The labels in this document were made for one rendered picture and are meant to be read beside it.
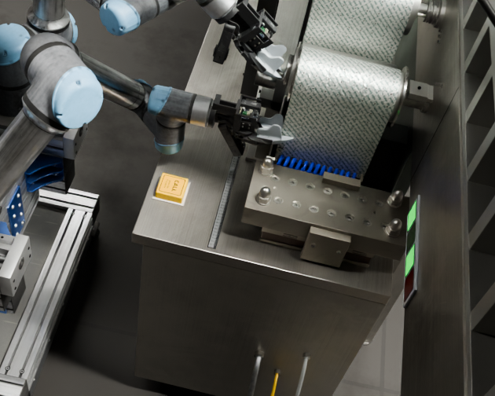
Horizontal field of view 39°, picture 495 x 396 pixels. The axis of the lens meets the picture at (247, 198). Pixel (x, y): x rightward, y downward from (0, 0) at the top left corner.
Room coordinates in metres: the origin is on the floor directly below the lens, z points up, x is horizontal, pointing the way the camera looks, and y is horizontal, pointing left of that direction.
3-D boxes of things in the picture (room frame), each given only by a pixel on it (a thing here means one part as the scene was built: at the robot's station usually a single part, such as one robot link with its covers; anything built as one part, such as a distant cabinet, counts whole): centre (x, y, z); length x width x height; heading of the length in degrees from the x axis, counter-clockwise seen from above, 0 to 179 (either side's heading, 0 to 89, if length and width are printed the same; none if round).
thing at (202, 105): (1.26, 0.16, 1.11); 0.08 x 0.05 x 0.08; 0
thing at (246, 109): (1.26, 0.08, 1.12); 0.12 x 0.08 x 0.09; 90
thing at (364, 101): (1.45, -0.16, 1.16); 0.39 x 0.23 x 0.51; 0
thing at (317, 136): (1.26, -0.16, 1.11); 0.23 x 0.01 x 0.18; 90
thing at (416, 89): (1.32, -0.34, 1.28); 0.06 x 0.05 x 0.02; 90
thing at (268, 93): (1.35, 0.00, 1.05); 0.06 x 0.05 x 0.31; 90
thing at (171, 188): (1.16, 0.20, 0.91); 0.07 x 0.07 x 0.02; 0
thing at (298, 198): (1.14, -0.20, 1.00); 0.40 x 0.16 x 0.06; 90
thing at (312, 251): (1.05, -0.21, 0.96); 0.10 x 0.03 x 0.11; 90
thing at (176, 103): (1.26, 0.24, 1.11); 0.11 x 0.08 x 0.09; 90
